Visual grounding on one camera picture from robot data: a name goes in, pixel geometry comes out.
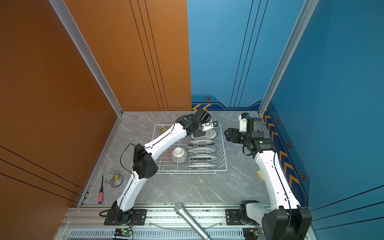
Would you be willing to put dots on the right circuit board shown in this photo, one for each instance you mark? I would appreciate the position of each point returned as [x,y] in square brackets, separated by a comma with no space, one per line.
[251,233]

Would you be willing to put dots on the wooden block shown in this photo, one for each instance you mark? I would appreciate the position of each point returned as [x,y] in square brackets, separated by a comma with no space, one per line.
[260,175]

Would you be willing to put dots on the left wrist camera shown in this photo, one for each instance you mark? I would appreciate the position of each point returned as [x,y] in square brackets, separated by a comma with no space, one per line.
[209,125]

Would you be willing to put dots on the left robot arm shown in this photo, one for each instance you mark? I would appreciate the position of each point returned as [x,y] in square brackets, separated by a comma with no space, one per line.
[144,166]

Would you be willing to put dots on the teal rimmed white plate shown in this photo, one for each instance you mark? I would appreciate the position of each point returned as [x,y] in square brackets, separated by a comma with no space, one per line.
[206,135]

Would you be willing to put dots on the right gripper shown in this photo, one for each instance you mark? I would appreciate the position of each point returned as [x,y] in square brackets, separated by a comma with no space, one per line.
[235,138]

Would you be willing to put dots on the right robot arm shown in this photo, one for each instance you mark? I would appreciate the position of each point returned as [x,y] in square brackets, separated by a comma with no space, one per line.
[286,219]

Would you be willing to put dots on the pink plastic cup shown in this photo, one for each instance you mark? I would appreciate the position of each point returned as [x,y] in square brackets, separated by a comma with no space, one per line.
[166,155]

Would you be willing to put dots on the aluminium front rail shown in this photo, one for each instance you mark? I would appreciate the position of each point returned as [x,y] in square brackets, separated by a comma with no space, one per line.
[162,223]

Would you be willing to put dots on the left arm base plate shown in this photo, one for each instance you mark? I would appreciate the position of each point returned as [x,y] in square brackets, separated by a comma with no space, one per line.
[134,217]

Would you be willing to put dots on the left circuit board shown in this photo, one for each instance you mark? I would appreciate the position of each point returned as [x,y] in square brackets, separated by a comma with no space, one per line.
[123,234]

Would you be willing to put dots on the circuit board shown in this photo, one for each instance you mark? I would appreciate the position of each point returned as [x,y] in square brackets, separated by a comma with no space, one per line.
[123,234]
[251,233]

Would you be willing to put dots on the white wire dish rack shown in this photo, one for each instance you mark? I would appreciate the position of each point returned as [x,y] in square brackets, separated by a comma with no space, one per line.
[168,167]

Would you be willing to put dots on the red handled screwdriver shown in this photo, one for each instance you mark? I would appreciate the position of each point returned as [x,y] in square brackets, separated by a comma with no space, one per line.
[101,192]

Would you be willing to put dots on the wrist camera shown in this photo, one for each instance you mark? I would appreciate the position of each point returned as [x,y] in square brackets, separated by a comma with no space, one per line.
[249,124]
[209,125]

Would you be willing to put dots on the yellow plastic cup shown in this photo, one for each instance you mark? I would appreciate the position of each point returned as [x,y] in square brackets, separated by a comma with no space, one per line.
[164,130]

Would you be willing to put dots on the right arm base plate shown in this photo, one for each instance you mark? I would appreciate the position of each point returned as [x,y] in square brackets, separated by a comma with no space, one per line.
[233,217]

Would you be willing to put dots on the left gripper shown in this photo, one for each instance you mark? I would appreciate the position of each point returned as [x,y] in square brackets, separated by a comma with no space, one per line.
[201,134]

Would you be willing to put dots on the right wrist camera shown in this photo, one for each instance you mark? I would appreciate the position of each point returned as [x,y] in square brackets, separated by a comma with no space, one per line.
[249,124]

